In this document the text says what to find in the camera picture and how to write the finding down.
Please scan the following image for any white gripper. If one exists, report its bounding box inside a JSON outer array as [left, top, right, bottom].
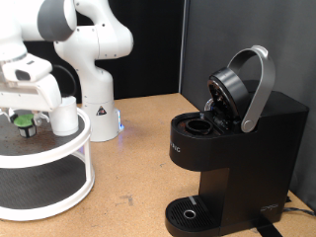
[[0, 73, 63, 128]]

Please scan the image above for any green reusable coffee pod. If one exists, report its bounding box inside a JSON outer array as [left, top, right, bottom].
[[13, 113, 39, 139]]

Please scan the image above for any white plastic mug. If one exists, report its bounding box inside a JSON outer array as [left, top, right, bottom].
[[48, 95, 80, 137]]

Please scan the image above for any Keurig lid with silver handle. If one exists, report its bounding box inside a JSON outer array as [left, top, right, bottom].
[[203, 44, 277, 134]]

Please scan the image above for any black Keurig coffee machine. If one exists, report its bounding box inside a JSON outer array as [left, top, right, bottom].
[[164, 79, 310, 237]]

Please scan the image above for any white two-tier turntable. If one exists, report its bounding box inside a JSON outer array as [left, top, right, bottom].
[[0, 105, 96, 222]]

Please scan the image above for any black curtain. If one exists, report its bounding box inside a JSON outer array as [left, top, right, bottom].
[[24, 0, 186, 103]]

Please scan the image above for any black drip tray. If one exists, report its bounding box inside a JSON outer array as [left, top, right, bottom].
[[164, 195, 221, 237]]

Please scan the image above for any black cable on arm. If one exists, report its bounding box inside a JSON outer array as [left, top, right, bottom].
[[51, 63, 79, 99]]

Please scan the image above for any black strap under machine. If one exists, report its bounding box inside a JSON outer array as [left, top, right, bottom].
[[251, 215, 284, 237]]

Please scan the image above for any braided power cable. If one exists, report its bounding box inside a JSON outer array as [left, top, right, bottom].
[[282, 205, 316, 218]]

